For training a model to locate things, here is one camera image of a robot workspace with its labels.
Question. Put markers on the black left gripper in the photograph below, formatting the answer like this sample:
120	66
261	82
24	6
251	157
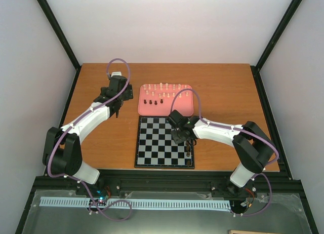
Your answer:
128	92

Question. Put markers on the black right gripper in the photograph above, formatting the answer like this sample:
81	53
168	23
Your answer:
176	140

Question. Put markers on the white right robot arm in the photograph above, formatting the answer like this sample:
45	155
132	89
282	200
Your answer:
254	149

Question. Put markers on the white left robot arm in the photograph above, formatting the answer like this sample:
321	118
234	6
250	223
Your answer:
62	151

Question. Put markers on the black and white chessboard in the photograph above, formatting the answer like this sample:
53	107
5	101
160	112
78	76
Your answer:
155	147

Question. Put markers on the pink plastic tray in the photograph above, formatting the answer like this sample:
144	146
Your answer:
178	97

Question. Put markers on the light blue cable duct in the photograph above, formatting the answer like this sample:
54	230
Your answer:
137	204

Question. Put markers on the black aluminium frame rail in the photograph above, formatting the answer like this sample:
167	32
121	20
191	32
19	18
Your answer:
121	182

